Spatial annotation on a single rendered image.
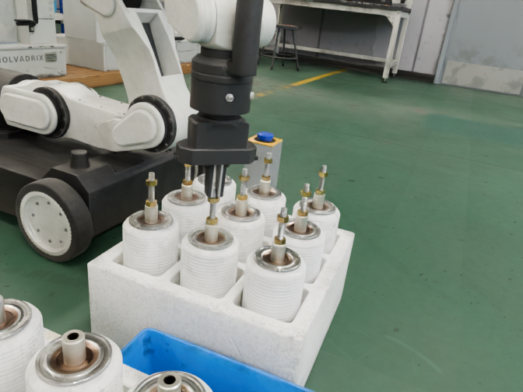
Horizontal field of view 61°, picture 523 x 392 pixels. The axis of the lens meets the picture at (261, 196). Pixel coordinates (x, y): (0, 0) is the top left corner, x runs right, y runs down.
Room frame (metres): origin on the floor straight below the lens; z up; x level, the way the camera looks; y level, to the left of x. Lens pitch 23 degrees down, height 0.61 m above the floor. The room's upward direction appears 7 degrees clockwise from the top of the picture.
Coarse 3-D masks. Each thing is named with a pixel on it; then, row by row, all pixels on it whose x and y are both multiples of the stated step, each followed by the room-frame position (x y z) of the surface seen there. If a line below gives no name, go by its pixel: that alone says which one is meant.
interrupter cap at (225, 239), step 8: (192, 232) 0.65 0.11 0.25; (200, 232) 0.66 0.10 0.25; (224, 232) 0.67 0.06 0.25; (192, 240) 0.63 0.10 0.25; (200, 240) 0.63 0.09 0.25; (224, 240) 0.64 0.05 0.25; (232, 240) 0.64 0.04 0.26; (200, 248) 0.61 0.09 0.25; (208, 248) 0.61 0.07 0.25; (216, 248) 0.61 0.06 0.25; (224, 248) 0.62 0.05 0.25
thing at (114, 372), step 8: (104, 336) 0.39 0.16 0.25; (112, 344) 0.38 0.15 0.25; (112, 352) 0.37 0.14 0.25; (120, 352) 0.38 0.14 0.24; (32, 360) 0.35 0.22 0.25; (112, 360) 0.36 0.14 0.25; (120, 360) 0.36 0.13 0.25; (32, 368) 0.34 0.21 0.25; (112, 368) 0.35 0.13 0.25; (120, 368) 0.36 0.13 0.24; (32, 376) 0.33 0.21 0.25; (104, 376) 0.34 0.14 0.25; (112, 376) 0.34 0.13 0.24; (120, 376) 0.36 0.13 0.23; (32, 384) 0.32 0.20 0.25; (40, 384) 0.32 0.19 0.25; (48, 384) 0.32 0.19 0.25; (80, 384) 0.32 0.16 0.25; (88, 384) 0.32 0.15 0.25; (96, 384) 0.33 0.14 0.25; (104, 384) 0.33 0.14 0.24; (112, 384) 0.34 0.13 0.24; (120, 384) 0.36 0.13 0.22
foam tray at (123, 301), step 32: (96, 288) 0.63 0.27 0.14; (128, 288) 0.61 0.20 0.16; (160, 288) 0.59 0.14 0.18; (320, 288) 0.64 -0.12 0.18; (96, 320) 0.63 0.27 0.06; (128, 320) 0.61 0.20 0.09; (160, 320) 0.58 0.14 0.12; (192, 320) 0.56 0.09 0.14; (224, 320) 0.55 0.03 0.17; (256, 320) 0.54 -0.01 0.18; (320, 320) 0.63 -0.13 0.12; (224, 352) 0.54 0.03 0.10; (256, 352) 0.53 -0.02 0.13; (288, 352) 0.51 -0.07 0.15
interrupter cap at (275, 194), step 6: (252, 186) 0.89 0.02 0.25; (258, 186) 0.89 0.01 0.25; (270, 186) 0.90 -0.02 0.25; (252, 192) 0.85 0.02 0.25; (258, 192) 0.86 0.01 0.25; (270, 192) 0.87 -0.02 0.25; (276, 192) 0.87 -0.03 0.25; (258, 198) 0.83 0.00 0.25; (264, 198) 0.83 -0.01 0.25; (270, 198) 0.83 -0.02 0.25; (276, 198) 0.84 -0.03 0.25
